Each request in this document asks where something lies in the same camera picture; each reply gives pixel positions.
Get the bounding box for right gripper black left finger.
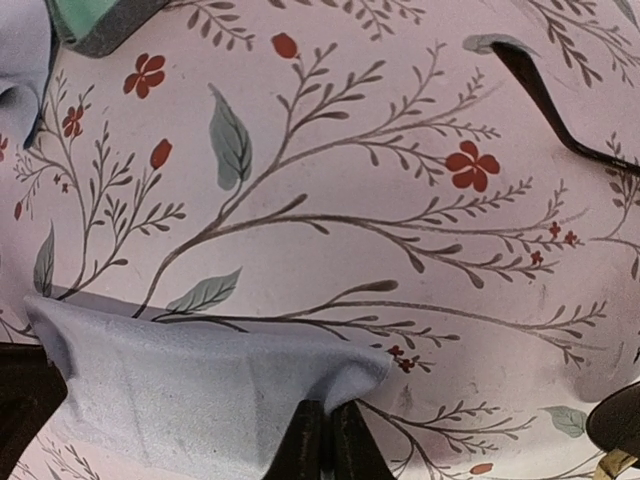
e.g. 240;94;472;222
272;400;325;480

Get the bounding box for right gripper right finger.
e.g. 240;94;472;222
330;401;395;480

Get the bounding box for light blue cloth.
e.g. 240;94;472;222
1;0;54;148
25;296;391;479

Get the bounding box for black aviator sunglasses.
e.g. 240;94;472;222
586;382;639;480

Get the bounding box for blue-grey glasses case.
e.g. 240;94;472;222
46;0;169;59

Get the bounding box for thin black-framed glasses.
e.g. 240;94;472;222
490;41;639;177

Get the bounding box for crumpled light blue cloth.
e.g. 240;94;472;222
1;0;54;148

